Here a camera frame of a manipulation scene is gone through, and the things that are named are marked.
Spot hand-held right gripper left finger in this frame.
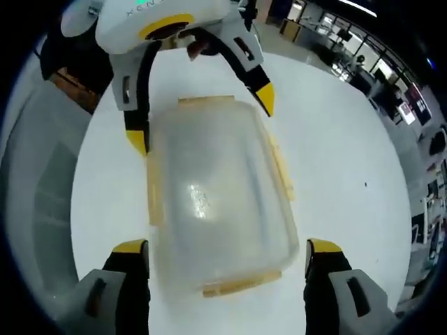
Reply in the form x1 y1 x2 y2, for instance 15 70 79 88
69 239 152 335

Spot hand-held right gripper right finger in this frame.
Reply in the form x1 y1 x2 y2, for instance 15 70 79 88
302 238 400 335

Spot clear plastic container yellow buckles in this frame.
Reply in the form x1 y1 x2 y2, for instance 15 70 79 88
145 94 300 298

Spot person's left hand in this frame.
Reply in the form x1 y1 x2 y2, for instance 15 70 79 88
186 33 212 64

